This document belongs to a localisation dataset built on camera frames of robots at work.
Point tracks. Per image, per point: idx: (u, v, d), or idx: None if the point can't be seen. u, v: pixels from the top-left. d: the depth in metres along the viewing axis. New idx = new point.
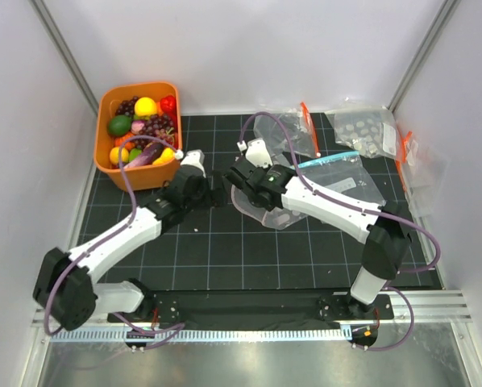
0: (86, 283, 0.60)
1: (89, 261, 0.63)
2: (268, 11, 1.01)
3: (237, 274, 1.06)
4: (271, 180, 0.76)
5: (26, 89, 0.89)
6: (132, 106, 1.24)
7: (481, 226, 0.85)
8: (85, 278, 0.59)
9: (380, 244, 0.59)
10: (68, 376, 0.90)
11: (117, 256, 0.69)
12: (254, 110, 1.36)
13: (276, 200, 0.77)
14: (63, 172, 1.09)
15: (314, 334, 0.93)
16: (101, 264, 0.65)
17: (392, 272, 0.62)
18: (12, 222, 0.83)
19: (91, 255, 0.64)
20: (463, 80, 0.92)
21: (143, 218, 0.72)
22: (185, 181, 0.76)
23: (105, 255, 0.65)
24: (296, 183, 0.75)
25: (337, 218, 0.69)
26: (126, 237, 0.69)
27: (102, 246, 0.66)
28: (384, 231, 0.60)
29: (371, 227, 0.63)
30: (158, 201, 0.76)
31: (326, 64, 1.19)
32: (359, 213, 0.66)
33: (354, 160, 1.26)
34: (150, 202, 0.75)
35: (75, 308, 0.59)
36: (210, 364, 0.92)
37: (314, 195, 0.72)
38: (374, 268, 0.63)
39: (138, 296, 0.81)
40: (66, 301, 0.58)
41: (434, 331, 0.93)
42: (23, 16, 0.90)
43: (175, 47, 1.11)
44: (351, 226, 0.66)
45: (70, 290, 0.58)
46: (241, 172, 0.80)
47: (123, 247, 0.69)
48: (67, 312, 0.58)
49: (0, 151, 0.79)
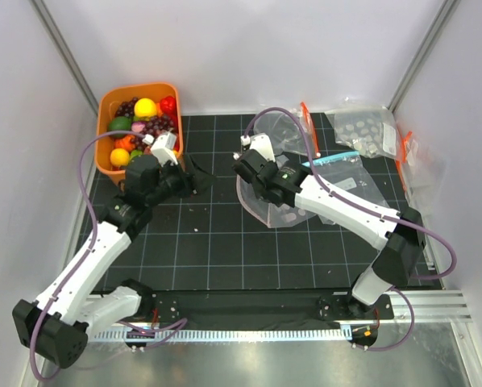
0: (64, 331, 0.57)
1: (60, 305, 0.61)
2: (269, 10, 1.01)
3: (237, 275, 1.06)
4: (284, 177, 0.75)
5: (25, 89, 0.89)
6: (132, 106, 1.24)
7: (481, 225, 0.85)
8: (59, 325, 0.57)
9: (399, 253, 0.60)
10: (68, 376, 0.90)
11: (89, 285, 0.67)
12: (254, 110, 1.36)
13: (288, 198, 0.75)
14: (63, 172, 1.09)
15: (314, 334, 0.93)
16: (76, 299, 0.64)
17: (403, 278, 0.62)
18: (11, 222, 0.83)
19: (59, 298, 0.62)
20: (463, 81, 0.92)
21: (106, 235, 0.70)
22: (139, 180, 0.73)
23: (74, 293, 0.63)
24: (311, 181, 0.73)
25: (352, 222, 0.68)
26: (90, 263, 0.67)
27: (68, 285, 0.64)
28: (402, 239, 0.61)
29: (391, 235, 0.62)
30: (118, 206, 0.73)
31: (326, 64, 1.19)
32: (376, 218, 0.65)
33: (354, 161, 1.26)
34: (109, 213, 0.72)
35: (62, 352, 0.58)
36: (209, 364, 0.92)
37: (330, 197, 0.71)
38: (386, 273, 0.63)
39: (134, 299, 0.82)
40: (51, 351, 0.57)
41: (434, 331, 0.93)
42: (23, 15, 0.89)
43: (175, 47, 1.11)
44: (370, 231, 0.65)
45: (49, 341, 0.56)
46: (252, 167, 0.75)
47: (95, 273, 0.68)
48: (57, 357, 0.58)
49: (0, 151, 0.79)
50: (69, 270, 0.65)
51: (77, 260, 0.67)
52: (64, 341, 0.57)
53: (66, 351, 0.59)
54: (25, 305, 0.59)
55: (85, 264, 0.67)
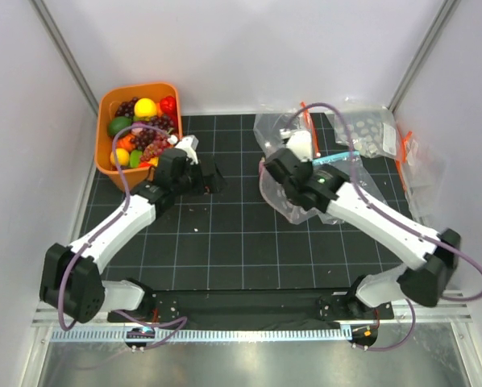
0: (94, 274, 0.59)
1: (93, 251, 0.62)
2: (269, 10, 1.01)
3: (237, 275, 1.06)
4: (322, 181, 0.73)
5: (26, 89, 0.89)
6: (132, 106, 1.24)
7: (481, 225, 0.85)
8: (93, 267, 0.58)
9: (436, 276, 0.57)
10: (68, 376, 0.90)
11: (116, 245, 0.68)
12: (254, 110, 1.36)
13: (322, 203, 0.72)
14: (63, 172, 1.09)
15: (314, 334, 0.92)
16: (105, 251, 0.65)
17: (432, 302, 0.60)
18: (11, 222, 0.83)
19: (93, 245, 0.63)
20: (462, 81, 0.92)
21: (136, 203, 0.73)
22: (172, 164, 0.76)
23: (105, 244, 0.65)
24: (349, 190, 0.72)
25: (388, 237, 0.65)
26: (122, 224, 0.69)
27: (102, 234, 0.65)
28: (441, 264, 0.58)
29: (430, 256, 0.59)
30: (148, 185, 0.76)
31: (326, 64, 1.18)
32: (416, 237, 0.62)
33: (354, 160, 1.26)
34: (140, 190, 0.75)
35: (86, 299, 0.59)
36: (209, 364, 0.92)
37: (367, 209, 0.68)
38: (414, 293, 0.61)
39: (139, 292, 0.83)
40: (76, 295, 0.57)
41: (434, 331, 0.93)
42: (22, 15, 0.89)
43: (175, 47, 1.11)
44: (406, 249, 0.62)
45: (82, 278, 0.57)
46: (286, 166, 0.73)
47: (123, 235, 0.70)
48: (81, 301, 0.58)
49: (0, 151, 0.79)
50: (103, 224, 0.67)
51: (112, 218, 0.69)
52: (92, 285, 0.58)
53: (89, 299, 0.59)
54: (58, 247, 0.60)
55: (118, 222, 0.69)
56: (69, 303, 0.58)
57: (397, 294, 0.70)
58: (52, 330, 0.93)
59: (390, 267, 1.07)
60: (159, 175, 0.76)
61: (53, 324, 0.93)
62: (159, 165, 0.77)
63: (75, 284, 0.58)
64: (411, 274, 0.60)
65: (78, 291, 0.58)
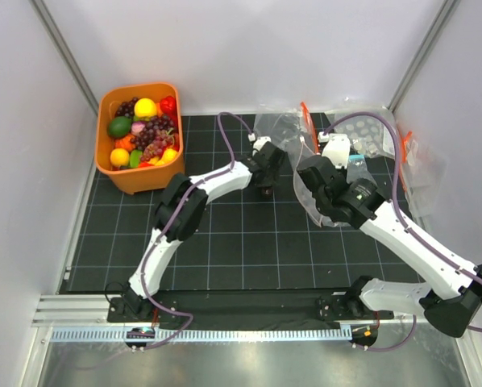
0: (201, 205, 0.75)
1: (205, 187, 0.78)
2: (268, 10, 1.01)
3: (237, 275, 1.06)
4: (359, 197, 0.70)
5: (26, 90, 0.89)
6: (132, 106, 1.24)
7: (481, 225, 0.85)
8: (203, 197, 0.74)
9: (470, 311, 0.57)
10: (68, 376, 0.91)
11: (218, 192, 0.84)
12: (254, 110, 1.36)
13: (355, 219, 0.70)
14: (63, 172, 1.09)
15: (313, 334, 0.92)
16: (212, 192, 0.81)
17: (455, 331, 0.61)
18: (12, 223, 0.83)
19: (206, 184, 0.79)
20: (463, 81, 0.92)
21: (240, 168, 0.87)
22: (272, 151, 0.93)
23: (214, 187, 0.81)
24: (386, 209, 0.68)
25: (424, 265, 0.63)
26: (229, 178, 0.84)
27: (213, 178, 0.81)
28: (475, 298, 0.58)
29: (466, 292, 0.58)
30: (249, 160, 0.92)
31: (326, 64, 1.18)
32: (453, 269, 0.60)
33: (359, 164, 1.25)
34: (243, 160, 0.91)
35: (189, 222, 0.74)
36: (210, 364, 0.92)
37: (405, 232, 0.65)
38: (440, 320, 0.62)
39: (153, 288, 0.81)
40: (184, 216, 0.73)
41: (434, 331, 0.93)
42: (23, 16, 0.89)
43: (175, 47, 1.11)
44: (440, 280, 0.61)
45: (196, 202, 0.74)
46: (322, 176, 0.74)
47: (225, 187, 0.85)
48: (187, 222, 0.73)
49: (0, 151, 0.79)
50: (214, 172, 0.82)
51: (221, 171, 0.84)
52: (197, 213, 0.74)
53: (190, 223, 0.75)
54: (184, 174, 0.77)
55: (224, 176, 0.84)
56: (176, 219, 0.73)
57: (409, 310, 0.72)
58: (52, 330, 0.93)
59: (390, 267, 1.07)
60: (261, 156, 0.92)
61: (53, 324, 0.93)
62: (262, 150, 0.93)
63: (186, 205, 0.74)
64: (442, 304, 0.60)
65: (187, 214, 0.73)
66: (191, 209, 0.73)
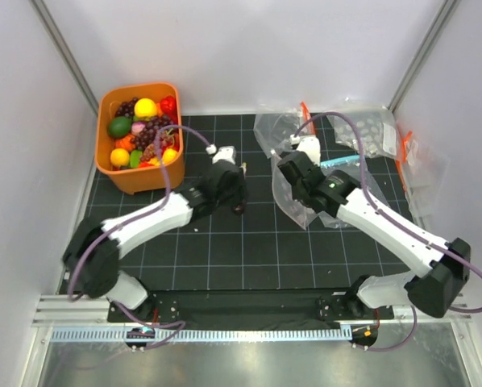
0: (112, 257, 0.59)
1: (122, 234, 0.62)
2: (268, 11, 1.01)
3: (237, 275, 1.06)
4: (332, 185, 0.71)
5: (26, 90, 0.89)
6: (132, 106, 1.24)
7: (481, 225, 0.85)
8: (113, 248, 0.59)
9: (442, 284, 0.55)
10: (68, 376, 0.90)
11: (144, 236, 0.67)
12: (254, 110, 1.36)
13: (331, 207, 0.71)
14: (63, 172, 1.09)
15: (314, 334, 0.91)
16: (130, 239, 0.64)
17: (438, 310, 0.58)
18: (12, 223, 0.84)
19: (123, 230, 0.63)
20: (463, 81, 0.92)
21: (174, 204, 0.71)
22: (220, 176, 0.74)
23: (134, 234, 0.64)
24: (358, 195, 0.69)
25: (396, 244, 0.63)
26: (158, 219, 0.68)
27: (135, 222, 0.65)
28: (446, 271, 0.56)
29: (436, 264, 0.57)
30: (193, 189, 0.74)
31: (326, 64, 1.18)
32: (423, 244, 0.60)
33: (359, 164, 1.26)
34: (184, 189, 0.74)
35: (100, 277, 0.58)
36: (210, 364, 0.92)
37: (376, 214, 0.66)
38: (421, 301, 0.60)
39: (143, 295, 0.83)
40: (92, 271, 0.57)
41: (434, 331, 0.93)
42: (24, 16, 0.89)
43: (175, 47, 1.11)
44: (412, 256, 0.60)
45: (103, 255, 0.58)
46: (298, 169, 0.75)
47: (154, 229, 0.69)
48: (94, 277, 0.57)
49: (0, 151, 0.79)
50: (137, 213, 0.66)
51: (148, 210, 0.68)
52: (108, 267, 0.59)
53: (101, 278, 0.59)
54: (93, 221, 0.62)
55: (152, 217, 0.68)
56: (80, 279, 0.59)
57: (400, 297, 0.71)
58: (52, 330, 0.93)
59: (390, 267, 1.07)
60: (208, 183, 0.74)
61: (53, 324, 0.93)
62: (207, 175, 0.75)
63: (93, 259, 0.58)
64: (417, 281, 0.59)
65: (93, 269, 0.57)
66: (98, 264, 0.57)
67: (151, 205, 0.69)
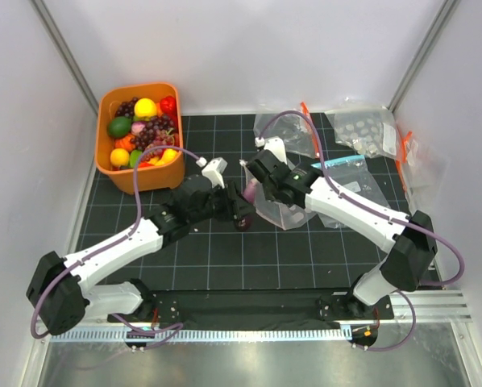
0: (73, 297, 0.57)
1: (83, 270, 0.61)
2: (268, 10, 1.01)
3: (237, 275, 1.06)
4: (297, 177, 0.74)
5: (26, 89, 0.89)
6: (132, 106, 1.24)
7: (480, 224, 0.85)
8: (72, 287, 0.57)
9: (405, 255, 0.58)
10: (68, 376, 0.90)
11: (114, 267, 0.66)
12: (254, 110, 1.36)
13: (298, 199, 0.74)
14: (62, 172, 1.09)
15: (314, 334, 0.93)
16: (97, 273, 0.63)
17: (412, 285, 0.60)
18: (12, 223, 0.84)
19: (85, 264, 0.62)
20: (463, 81, 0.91)
21: (143, 230, 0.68)
22: (190, 199, 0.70)
23: (98, 267, 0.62)
24: (322, 184, 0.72)
25: (361, 224, 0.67)
26: (123, 250, 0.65)
27: (99, 254, 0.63)
28: (409, 243, 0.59)
29: (398, 237, 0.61)
30: (164, 212, 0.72)
31: (326, 64, 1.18)
32: (384, 221, 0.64)
33: (359, 164, 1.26)
34: (155, 214, 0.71)
35: (62, 315, 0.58)
36: (210, 364, 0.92)
37: (339, 199, 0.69)
38: (394, 278, 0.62)
39: (136, 300, 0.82)
40: (53, 309, 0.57)
41: (434, 331, 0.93)
42: (23, 16, 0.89)
43: (175, 47, 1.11)
44: (376, 233, 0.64)
45: (61, 295, 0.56)
46: (264, 166, 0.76)
47: (123, 258, 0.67)
48: (56, 316, 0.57)
49: (0, 151, 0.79)
50: (103, 244, 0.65)
51: (115, 239, 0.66)
52: (70, 304, 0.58)
53: (64, 315, 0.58)
54: (54, 256, 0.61)
55: (119, 247, 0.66)
56: (43, 316, 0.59)
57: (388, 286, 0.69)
58: None
59: None
60: (179, 204, 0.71)
61: None
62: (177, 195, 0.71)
63: (53, 299, 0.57)
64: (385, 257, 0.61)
65: (54, 308, 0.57)
66: (57, 303, 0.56)
67: (118, 234, 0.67)
